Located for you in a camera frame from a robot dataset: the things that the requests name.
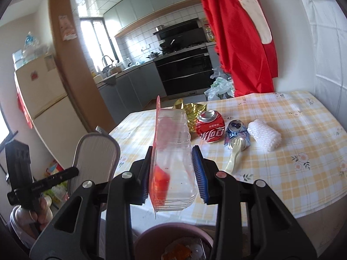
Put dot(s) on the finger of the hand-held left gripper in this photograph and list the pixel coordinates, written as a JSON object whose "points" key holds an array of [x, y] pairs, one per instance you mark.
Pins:
{"points": [[54, 178]]}

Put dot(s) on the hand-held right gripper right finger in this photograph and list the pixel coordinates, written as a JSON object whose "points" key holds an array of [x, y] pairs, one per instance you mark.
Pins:
{"points": [[199, 176]]}

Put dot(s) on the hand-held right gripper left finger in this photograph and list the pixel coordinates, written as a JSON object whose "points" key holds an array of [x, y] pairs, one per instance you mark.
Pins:
{"points": [[145, 187]]}

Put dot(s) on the cream plastic spork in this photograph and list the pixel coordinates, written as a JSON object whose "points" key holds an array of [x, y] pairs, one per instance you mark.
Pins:
{"points": [[230, 163]]}

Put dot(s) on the red-rimmed clear plastic tray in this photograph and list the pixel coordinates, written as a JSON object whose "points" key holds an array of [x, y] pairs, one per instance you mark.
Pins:
{"points": [[173, 146]]}

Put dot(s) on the red soda can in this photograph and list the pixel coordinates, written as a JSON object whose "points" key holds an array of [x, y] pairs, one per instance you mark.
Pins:
{"points": [[211, 132]]}

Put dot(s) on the mauve plastic trash bin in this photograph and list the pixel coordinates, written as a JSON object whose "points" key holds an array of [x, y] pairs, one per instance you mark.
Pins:
{"points": [[143, 245]]}

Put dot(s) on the blue crushed can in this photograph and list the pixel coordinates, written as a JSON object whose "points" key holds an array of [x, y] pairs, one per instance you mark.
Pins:
{"points": [[238, 130]]}

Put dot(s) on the gold foil wrapper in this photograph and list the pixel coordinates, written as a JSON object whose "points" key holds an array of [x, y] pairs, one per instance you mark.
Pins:
{"points": [[193, 113]]}

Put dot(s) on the orange snack packet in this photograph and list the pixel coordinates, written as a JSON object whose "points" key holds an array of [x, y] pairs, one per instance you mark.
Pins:
{"points": [[176, 253]]}

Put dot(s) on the white foam net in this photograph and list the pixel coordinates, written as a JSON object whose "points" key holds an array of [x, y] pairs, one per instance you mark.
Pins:
{"points": [[264, 135]]}

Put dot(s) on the person's left hand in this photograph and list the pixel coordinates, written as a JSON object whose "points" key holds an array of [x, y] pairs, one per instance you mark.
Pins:
{"points": [[45, 211]]}

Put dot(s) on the green packet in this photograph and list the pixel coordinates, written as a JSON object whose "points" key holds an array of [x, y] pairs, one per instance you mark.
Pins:
{"points": [[57, 192]]}

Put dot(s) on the red hanging cloth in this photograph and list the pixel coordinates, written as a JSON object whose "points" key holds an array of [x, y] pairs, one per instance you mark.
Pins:
{"points": [[25, 108]]}

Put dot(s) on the cream refrigerator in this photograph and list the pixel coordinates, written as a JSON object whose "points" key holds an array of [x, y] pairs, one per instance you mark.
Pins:
{"points": [[48, 108]]}

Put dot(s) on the red fridge magnet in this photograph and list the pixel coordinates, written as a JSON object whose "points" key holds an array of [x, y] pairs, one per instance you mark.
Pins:
{"points": [[34, 75]]}

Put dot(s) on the green-printed plastic bag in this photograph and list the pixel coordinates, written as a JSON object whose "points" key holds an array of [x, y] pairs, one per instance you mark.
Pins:
{"points": [[219, 89]]}

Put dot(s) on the grey lower cabinets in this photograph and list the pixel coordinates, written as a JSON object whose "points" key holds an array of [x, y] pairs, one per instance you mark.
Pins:
{"points": [[127, 92]]}

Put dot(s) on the grey cabinets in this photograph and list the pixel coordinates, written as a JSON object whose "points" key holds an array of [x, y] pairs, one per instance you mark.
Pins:
{"points": [[127, 92], [146, 8]]}

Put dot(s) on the stack of pale boxes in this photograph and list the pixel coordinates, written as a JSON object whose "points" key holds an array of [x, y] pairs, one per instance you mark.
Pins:
{"points": [[19, 59]]}

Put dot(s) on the clear plastic bag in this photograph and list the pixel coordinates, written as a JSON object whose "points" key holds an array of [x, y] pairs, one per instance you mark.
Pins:
{"points": [[218, 73]]}

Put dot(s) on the black built-in oven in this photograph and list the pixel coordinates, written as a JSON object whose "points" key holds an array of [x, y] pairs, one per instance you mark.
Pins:
{"points": [[184, 70]]}

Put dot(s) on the clear bag of bottles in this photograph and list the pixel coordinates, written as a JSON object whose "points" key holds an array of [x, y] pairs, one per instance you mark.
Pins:
{"points": [[32, 44]]}

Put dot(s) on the steel lidded pot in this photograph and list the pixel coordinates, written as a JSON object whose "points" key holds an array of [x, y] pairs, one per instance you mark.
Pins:
{"points": [[153, 55]]}

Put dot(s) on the steel kitchen faucet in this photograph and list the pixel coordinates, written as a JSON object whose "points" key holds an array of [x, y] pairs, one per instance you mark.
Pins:
{"points": [[107, 61]]}

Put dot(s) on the black wok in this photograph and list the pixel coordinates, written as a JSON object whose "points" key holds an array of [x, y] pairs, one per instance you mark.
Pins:
{"points": [[169, 46]]}

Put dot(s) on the red apron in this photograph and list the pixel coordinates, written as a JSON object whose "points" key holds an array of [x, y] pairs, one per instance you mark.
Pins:
{"points": [[238, 46]]}

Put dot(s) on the kitchen window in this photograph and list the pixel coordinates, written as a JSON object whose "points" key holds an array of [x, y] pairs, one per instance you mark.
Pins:
{"points": [[95, 43]]}

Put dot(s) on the row of condiment bottles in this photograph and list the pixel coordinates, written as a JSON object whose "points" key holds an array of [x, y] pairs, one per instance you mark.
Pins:
{"points": [[210, 32]]}

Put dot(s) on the black range hood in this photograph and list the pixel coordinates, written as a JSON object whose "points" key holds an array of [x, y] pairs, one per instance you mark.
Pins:
{"points": [[179, 32]]}

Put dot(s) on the small steel pot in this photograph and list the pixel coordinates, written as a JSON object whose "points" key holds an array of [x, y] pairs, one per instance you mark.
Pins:
{"points": [[160, 28]]}

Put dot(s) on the grey upper cabinets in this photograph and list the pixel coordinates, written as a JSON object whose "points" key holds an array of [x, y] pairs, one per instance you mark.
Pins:
{"points": [[146, 8]]}

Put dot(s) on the wooden door frame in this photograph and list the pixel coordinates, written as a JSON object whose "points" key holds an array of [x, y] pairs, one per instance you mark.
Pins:
{"points": [[78, 86]]}

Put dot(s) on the pink wall sticker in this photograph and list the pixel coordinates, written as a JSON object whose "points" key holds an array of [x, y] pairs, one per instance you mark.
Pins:
{"points": [[67, 28]]}

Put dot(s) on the white creased wall sheet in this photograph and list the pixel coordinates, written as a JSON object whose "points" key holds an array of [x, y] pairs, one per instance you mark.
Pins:
{"points": [[325, 46]]}

